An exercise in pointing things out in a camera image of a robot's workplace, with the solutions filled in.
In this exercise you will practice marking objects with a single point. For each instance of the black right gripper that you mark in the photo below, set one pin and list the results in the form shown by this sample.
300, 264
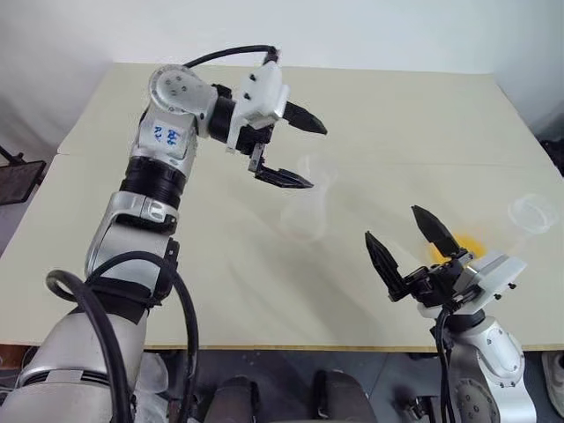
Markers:
436, 282

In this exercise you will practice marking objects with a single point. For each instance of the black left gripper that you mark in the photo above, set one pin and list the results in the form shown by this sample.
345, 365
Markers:
255, 138

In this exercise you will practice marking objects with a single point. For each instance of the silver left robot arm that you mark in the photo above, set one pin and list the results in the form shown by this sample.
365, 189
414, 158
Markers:
161, 136

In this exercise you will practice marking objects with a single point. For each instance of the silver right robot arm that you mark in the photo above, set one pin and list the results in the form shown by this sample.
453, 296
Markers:
493, 352

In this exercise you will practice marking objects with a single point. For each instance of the cup of orange liquid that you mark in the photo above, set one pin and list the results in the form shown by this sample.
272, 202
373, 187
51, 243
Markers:
469, 244

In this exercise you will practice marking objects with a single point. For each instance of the dark rounded shape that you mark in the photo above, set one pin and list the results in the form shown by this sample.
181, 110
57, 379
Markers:
235, 401
343, 398

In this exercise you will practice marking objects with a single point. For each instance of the dark bag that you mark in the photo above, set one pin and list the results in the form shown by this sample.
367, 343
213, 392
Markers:
554, 152

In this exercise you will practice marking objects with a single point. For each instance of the white shoe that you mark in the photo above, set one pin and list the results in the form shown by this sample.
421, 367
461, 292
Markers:
554, 379

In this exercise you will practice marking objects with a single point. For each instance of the clear plastic bag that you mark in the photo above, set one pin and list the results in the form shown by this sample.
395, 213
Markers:
152, 383

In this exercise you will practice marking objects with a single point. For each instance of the black mesh stand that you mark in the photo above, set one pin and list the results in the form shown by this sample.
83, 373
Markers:
17, 176

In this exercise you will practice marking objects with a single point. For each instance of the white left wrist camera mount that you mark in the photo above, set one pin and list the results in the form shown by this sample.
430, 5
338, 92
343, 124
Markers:
262, 88

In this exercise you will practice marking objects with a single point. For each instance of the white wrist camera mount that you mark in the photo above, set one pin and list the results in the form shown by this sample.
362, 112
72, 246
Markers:
502, 273
262, 88

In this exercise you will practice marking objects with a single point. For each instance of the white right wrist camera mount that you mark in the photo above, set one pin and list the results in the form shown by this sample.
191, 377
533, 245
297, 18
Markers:
502, 273

